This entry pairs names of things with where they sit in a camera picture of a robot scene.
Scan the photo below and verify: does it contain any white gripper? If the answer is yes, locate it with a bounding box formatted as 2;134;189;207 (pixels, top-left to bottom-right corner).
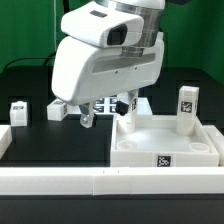
51;37;164;128

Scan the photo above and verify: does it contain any white square tabletop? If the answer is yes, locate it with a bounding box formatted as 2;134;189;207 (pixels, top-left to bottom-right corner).
110;115;220;167

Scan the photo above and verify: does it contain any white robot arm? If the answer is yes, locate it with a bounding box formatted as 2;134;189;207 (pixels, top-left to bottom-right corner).
51;0;165;128

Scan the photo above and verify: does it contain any white fiducial marker board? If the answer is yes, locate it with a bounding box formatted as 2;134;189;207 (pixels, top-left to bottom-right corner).
66;96;154;117

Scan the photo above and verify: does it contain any white obstacle fence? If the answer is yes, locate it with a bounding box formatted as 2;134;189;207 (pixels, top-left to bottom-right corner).
0;124;224;196

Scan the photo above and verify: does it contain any black cable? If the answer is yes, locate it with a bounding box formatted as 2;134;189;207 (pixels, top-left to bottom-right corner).
2;49;58;73

